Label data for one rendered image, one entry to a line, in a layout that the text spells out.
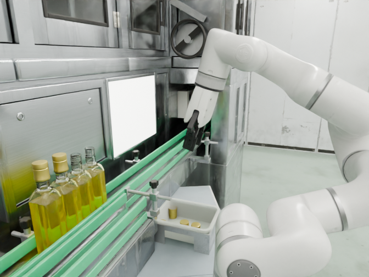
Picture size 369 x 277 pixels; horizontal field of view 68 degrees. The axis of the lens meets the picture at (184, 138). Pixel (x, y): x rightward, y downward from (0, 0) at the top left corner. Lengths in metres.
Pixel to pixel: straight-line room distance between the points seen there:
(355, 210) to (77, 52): 0.91
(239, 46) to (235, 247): 0.40
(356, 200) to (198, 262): 0.57
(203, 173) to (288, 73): 1.20
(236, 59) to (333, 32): 3.80
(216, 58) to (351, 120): 0.31
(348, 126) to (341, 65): 3.76
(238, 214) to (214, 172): 1.19
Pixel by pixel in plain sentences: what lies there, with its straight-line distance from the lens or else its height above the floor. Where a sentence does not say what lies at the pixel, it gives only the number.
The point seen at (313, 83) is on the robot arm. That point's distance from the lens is 0.61.
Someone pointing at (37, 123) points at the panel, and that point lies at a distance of 0.89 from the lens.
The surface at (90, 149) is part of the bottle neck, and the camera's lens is 0.85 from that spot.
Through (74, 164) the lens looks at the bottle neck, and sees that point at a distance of 0.81.
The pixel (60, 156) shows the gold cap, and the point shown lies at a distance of 0.75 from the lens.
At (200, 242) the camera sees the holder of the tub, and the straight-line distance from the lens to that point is 1.00.
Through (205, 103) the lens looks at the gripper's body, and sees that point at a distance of 0.67.
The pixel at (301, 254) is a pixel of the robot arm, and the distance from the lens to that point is 0.53.
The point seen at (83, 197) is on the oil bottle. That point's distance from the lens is 0.83.
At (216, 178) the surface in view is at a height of 0.65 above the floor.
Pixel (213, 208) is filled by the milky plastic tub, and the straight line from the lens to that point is 1.11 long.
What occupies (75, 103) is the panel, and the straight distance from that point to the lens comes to 0.99.
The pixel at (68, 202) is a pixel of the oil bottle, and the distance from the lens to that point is 0.79.
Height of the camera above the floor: 1.40
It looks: 17 degrees down
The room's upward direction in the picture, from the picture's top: straight up
